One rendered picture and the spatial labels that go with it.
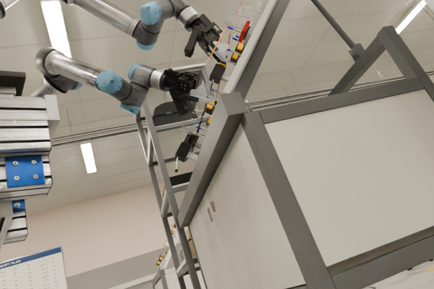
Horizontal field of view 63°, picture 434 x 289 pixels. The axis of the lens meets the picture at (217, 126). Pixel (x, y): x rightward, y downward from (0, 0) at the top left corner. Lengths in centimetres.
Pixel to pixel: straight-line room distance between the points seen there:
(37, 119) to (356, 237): 88
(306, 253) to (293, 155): 22
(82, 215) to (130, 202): 109
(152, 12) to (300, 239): 91
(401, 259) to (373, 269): 7
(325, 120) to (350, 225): 26
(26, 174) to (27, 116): 16
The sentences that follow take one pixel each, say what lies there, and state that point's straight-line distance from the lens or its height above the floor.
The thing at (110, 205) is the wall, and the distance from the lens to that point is 896.
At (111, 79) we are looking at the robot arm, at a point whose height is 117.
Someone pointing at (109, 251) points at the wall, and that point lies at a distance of 872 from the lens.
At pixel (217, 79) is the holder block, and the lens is 129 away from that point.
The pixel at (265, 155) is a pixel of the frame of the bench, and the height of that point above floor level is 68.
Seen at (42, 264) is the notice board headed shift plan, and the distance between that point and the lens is 882.
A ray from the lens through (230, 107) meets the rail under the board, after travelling 86.
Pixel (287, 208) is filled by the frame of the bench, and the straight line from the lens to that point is 80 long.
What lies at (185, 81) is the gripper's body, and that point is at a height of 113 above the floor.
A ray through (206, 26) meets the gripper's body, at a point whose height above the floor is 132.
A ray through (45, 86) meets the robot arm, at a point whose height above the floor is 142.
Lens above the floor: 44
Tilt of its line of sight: 24 degrees up
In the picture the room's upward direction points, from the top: 20 degrees counter-clockwise
